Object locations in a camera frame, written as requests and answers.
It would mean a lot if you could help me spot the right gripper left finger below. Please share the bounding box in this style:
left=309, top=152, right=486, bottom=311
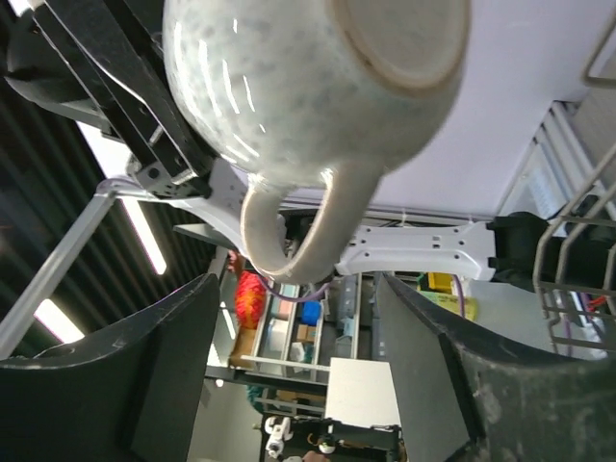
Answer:
left=1, top=274, right=219, bottom=461

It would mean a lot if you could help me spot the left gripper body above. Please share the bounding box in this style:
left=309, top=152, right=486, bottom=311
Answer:
left=2, top=1, right=217, bottom=198

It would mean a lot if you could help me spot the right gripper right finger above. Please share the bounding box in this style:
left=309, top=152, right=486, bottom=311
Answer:
left=376, top=274, right=615, bottom=461

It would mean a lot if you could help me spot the cream speckled ceramic mug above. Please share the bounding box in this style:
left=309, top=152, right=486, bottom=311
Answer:
left=163, top=1, right=472, bottom=284

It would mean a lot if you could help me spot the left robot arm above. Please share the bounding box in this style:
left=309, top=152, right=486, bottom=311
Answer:
left=4, top=1, right=615, bottom=295

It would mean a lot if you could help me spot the grey wire dish rack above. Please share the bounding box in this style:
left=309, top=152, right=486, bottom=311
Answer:
left=533, top=19, right=615, bottom=360

